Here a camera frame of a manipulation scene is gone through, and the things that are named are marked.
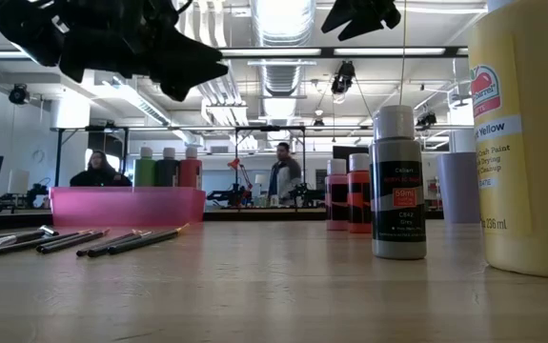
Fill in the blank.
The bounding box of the lavender plastic cup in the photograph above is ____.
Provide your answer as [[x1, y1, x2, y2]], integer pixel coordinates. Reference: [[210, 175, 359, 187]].
[[436, 151, 482, 225]]

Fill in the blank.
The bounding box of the large yellow paint bottle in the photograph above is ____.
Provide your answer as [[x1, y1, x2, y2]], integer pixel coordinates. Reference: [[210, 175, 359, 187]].
[[467, 0, 548, 280]]

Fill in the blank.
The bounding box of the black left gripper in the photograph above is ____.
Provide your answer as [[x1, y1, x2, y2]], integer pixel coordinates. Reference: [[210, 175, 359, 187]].
[[58, 0, 230, 103]]

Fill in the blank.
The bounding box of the large green paint bottle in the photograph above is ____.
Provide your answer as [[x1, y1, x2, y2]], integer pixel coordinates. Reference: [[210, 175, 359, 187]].
[[133, 146, 157, 189]]

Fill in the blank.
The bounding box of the white lamp shade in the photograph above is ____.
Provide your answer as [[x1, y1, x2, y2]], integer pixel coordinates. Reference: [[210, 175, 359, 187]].
[[8, 170, 30, 195]]

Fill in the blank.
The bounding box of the large black paint bottle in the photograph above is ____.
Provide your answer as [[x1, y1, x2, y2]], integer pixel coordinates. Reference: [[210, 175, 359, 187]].
[[153, 147, 181, 189]]

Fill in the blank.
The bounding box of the small pink paint bottle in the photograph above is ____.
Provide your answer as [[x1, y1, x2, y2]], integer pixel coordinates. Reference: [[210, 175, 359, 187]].
[[325, 158, 350, 232]]

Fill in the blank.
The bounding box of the black overhead light bar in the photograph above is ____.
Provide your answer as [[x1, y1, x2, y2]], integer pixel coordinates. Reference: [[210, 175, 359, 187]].
[[0, 45, 470, 62]]

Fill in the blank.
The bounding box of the small red paint bottle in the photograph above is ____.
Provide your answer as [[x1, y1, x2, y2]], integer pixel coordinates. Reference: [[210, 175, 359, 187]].
[[348, 151, 374, 234]]

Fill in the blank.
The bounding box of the black aluminium table frame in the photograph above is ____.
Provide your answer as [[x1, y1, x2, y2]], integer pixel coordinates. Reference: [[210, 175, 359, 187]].
[[0, 205, 446, 234]]

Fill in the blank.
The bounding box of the large red paint bottle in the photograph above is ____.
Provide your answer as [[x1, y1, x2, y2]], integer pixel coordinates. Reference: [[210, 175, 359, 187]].
[[178, 145, 204, 191]]

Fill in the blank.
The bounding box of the black ceiling spotlight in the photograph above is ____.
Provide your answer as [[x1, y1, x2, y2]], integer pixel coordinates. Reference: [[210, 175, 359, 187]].
[[8, 83, 30, 106], [329, 59, 356, 95], [415, 110, 438, 130]]

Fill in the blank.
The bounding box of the black background screen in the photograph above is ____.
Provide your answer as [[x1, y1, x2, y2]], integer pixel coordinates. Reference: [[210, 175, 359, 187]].
[[333, 145, 371, 161]]

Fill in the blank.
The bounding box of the silver ceiling duct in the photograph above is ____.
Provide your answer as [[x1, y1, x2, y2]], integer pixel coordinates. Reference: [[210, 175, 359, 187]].
[[249, 0, 317, 120]]

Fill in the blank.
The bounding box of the black paintbrush wide silver ferrule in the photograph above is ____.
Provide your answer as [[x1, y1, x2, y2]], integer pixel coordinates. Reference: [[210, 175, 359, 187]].
[[0, 232, 49, 253]]

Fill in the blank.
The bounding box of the thin hanging cable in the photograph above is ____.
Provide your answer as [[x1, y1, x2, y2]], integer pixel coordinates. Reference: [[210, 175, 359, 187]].
[[399, 0, 408, 107]]

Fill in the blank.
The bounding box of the small grey paint bottle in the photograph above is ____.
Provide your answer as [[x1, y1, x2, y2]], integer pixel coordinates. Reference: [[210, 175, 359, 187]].
[[371, 104, 428, 261]]

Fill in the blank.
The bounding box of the pink plastic bin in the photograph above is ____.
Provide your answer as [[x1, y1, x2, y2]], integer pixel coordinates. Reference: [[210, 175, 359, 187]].
[[48, 186, 207, 229]]

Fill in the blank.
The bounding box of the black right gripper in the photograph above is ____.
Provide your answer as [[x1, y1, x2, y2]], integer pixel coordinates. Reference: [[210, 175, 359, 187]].
[[320, 0, 402, 42]]

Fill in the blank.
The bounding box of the black metal frame station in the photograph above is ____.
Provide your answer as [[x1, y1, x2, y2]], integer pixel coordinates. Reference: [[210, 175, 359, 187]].
[[53, 124, 375, 211]]

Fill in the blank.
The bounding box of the black paintbrush yellow handle end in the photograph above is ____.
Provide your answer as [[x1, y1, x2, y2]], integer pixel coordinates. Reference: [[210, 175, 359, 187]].
[[0, 226, 61, 250]]

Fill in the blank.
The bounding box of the background robot with red lamp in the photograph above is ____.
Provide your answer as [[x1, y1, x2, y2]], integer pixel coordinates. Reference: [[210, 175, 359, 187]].
[[206, 158, 255, 209]]

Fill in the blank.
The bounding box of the person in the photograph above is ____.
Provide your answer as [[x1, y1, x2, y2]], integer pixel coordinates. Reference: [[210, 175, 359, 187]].
[[267, 141, 303, 207], [68, 150, 134, 189]]

